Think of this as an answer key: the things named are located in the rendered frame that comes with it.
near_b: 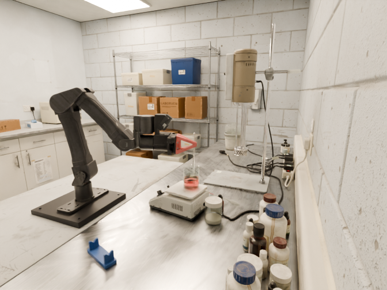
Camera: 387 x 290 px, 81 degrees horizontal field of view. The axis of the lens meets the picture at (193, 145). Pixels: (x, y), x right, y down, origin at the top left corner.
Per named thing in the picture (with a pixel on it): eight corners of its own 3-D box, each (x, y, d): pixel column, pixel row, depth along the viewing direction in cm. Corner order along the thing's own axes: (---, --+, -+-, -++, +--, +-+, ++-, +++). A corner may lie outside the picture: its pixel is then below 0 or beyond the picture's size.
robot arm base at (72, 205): (107, 174, 96) (94, 172, 98) (67, 193, 78) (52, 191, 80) (109, 191, 98) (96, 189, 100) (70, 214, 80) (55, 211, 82)
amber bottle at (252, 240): (256, 271, 57) (259, 232, 55) (244, 260, 61) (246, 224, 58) (268, 264, 59) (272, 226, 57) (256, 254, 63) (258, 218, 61)
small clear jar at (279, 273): (291, 287, 52) (293, 268, 51) (287, 303, 49) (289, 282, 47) (270, 279, 55) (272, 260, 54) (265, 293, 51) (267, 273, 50)
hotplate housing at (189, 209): (147, 207, 89) (147, 188, 87) (168, 194, 100) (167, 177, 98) (197, 224, 77) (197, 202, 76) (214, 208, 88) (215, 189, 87)
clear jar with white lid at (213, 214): (216, 228, 75) (216, 205, 74) (201, 221, 79) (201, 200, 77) (224, 220, 80) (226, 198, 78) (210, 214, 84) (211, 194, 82)
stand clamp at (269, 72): (239, 80, 103) (239, 68, 102) (243, 81, 113) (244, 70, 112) (299, 79, 93) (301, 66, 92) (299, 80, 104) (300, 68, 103)
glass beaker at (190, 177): (179, 190, 85) (179, 168, 83) (187, 183, 90) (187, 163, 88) (196, 193, 82) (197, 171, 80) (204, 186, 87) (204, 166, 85)
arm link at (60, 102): (141, 139, 88) (82, 78, 84) (135, 144, 79) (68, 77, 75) (119, 159, 90) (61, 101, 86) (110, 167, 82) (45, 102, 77)
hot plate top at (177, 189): (163, 192, 83) (163, 190, 83) (182, 181, 93) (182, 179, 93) (192, 200, 77) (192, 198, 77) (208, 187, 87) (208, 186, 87)
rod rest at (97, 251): (86, 252, 64) (85, 241, 63) (98, 246, 66) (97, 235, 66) (105, 270, 58) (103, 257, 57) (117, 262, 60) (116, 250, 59)
